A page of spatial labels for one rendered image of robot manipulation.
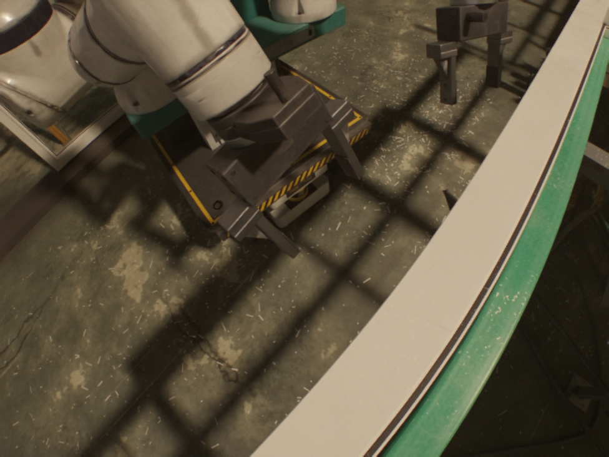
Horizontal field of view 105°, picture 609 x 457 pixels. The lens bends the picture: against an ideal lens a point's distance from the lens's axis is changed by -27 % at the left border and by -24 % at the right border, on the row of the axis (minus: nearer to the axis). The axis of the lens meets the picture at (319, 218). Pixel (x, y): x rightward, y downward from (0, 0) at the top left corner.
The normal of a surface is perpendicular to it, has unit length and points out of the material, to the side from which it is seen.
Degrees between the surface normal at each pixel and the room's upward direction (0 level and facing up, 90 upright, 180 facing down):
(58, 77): 99
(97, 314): 0
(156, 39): 81
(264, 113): 25
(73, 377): 0
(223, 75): 69
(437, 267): 0
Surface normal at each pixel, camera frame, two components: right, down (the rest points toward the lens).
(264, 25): -0.08, -0.47
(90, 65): -0.44, 0.82
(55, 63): 0.90, 0.41
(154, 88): 0.51, 0.48
